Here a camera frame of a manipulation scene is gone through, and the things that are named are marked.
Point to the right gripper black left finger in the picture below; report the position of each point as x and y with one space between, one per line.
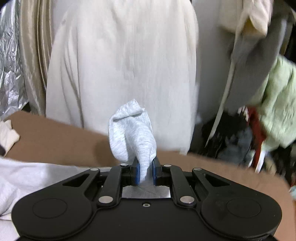
93 188

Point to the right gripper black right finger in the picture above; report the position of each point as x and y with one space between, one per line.
186 188

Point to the light grey t-shirt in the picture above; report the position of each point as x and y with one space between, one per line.
130 136

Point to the dark clothes pile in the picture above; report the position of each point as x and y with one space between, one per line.
232 140

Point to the brown cardboard sheet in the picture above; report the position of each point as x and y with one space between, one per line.
47 141

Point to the red and white cloth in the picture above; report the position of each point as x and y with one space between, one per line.
259 135

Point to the cream folded cloth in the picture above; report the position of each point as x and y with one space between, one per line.
8 136

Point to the light green cloth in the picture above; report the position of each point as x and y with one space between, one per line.
277 107

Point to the white hanging garment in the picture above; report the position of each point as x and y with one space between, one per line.
107 53

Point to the silver foil sheet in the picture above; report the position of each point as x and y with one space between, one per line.
13 91

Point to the cream hanging garment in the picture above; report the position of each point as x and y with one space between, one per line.
249 17

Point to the beige curtain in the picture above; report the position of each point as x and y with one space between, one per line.
35 41

